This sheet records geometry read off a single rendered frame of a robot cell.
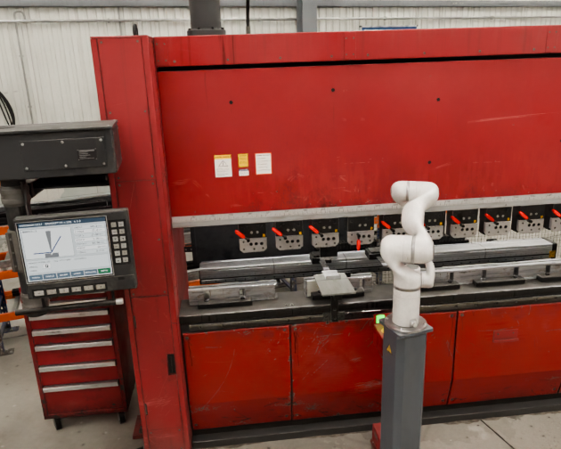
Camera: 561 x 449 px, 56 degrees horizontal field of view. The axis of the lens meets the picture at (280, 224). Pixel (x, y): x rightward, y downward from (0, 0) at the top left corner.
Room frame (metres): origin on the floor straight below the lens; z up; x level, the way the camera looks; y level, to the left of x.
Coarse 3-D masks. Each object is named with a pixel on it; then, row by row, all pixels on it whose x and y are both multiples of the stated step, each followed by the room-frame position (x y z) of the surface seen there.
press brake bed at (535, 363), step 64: (256, 320) 2.60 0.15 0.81; (320, 320) 2.64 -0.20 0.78; (448, 320) 2.71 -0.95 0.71; (512, 320) 2.75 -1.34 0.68; (192, 384) 2.57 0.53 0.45; (256, 384) 2.60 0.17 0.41; (320, 384) 2.64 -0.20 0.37; (448, 384) 2.72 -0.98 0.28; (512, 384) 2.78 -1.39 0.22; (192, 448) 2.57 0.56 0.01
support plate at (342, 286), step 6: (318, 276) 2.75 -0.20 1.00; (342, 276) 2.73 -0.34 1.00; (318, 282) 2.66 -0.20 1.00; (324, 282) 2.66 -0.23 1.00; (330, 282) 2.65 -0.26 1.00; (336, 282) 2.65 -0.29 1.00; (342, 282) 2.65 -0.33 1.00; (348, 282) 2.65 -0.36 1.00; (324, 288) 2.59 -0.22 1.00; (330, 288) 2.58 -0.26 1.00; (336, 288) 2.58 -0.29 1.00; (342, 288) 2.58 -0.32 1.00; (348, 288) 2.58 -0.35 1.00; (324, 294) 2.51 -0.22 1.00; (330, 294) 2.51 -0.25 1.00; (336, 294) 2.51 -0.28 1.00; (342, 294) 2.52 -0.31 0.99
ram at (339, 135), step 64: (384, 64) 2.78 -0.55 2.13; (448, 64) 2.82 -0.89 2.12; (512, 64) 2.85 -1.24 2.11; (192, 128) 2.68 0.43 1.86; (256, 128) 2.72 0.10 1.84; (320, 128) 2.75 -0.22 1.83; (384, 128) 2.78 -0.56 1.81; (448, 128) 2.82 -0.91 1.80; (512, 128) 2.86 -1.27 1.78; (192, 192) 2.68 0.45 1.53; (256, 192) 2.72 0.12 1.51; (320, 192) 2.75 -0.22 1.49; (384, 192) 2.79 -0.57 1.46; (448, 192) 2.82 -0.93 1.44; (512, 192) 2.86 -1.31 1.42
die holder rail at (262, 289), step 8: (272, 280) 2.79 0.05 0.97; (192, 288) 2.72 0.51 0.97; (200, 288) 2.71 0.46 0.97; (208, 288) 2.71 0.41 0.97; (216, 288) 2.70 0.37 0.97; (224, 288) 2.70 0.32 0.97; (232, 288) 2.71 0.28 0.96; (240, 288) 2.71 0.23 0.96; (248, 288) 2.72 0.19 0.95; (256, 288) 2.73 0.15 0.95; (264, 288) 2.73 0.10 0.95; (272, 288) 2.74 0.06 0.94; (192, 296) 2.69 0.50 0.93; (200, 296) 2.69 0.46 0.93; (216, 296) 2.70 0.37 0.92; (224, 296) 2.71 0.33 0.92; (232, 296) 2.71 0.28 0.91; (240, 296) 2.76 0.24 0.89; (248, 296) 2.72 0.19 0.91; (256, 296) 2.73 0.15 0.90; (264, 296) 2.73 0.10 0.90; (272, 296) 2.74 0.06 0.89; (192, 304) 2.69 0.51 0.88
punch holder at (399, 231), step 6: (384, 216) 2.78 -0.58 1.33; (390, 216) 2.80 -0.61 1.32; (396, 216) 2.79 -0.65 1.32; (378, 222) 2.86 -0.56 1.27; (390, 222) 2.79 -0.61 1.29; (396, 222) 2.79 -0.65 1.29; (384, 228) 2.78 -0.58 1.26; (396, 228) 2.80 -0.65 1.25; (402, 228) 2.79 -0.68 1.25; (384, 234) 2.78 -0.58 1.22; (390, 234) 2.78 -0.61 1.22; (396, 234) 2.79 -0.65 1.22; (402, 234) 2.80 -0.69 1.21
